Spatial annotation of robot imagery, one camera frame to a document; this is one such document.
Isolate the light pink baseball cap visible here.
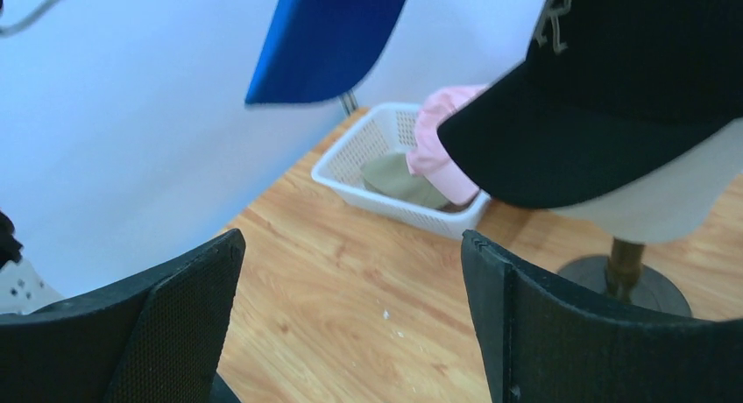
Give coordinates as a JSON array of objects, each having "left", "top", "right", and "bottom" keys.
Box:
[{"left": 407, "top": 84, "right": 487, "bottom": 206}]

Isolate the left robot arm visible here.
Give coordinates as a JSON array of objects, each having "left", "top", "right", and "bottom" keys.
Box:
[{"left": 1, "top": 213, "right": 64, "bottom": 315}]

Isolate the white plastic basket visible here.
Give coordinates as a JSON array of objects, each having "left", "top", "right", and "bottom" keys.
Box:
[{"left": 311, "top": 103, "right": 490, "bottom": 239}]

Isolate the aluminium frame rail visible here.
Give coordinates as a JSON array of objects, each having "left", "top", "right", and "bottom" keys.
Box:
[{"left": 338, "top": 90, "right": 359, "bottom": 117}]

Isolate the dark wooden mannequin stand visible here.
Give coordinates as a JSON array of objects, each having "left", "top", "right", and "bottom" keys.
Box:
[{"left": 558, "top": 238, "right": 692, "bottom": 317}]

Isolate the black baseball cap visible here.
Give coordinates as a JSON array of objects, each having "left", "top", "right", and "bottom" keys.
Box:
[{"left": 438, "top": 0, "right": 742, "bottom": 209}]

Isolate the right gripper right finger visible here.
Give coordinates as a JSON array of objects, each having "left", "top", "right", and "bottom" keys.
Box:
[{"left": 461, "top": 230, "right": 742, "bottom": 403}]

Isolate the khaki baseball cap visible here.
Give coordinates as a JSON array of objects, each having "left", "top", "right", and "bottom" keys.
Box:
[{"left": 361, "top": 153, "right": 450, "bottom": 209}]

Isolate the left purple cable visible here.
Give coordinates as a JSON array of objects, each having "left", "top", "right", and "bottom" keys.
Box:
[{"left": 0, "top": 0, "right": 81, "bottom": 39}]

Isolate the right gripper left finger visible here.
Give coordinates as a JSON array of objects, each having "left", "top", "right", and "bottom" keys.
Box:
[{"left": 1, "top": 229, "right": 246, "bottom": 402}]

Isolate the blue baseball cap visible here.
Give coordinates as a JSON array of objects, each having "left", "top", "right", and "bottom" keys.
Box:
[{"left": 244, "top": 0, "right": 406, "bottom": 105}]

